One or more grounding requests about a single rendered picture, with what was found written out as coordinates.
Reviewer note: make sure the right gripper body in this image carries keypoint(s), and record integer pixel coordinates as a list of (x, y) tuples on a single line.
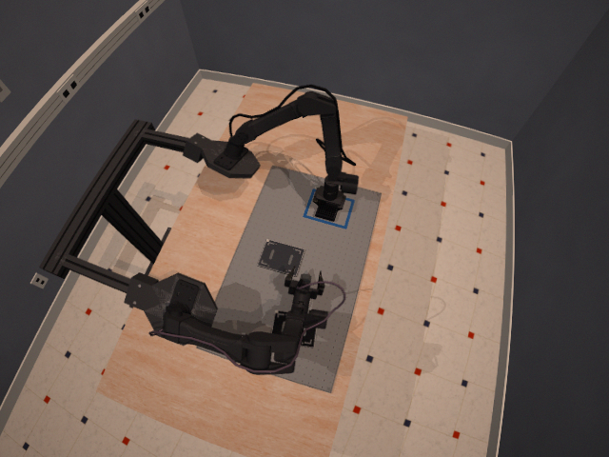
[(302, 295)]

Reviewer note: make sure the blue tape rectangle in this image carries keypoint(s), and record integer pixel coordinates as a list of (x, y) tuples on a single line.
[(323, 221)]

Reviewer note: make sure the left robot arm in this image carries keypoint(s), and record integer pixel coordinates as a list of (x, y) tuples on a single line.
[(307, 106)]

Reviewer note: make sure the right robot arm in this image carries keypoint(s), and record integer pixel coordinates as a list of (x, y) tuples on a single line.
[(252, 350)]

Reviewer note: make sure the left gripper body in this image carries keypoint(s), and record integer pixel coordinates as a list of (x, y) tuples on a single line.
[(331, 199)]

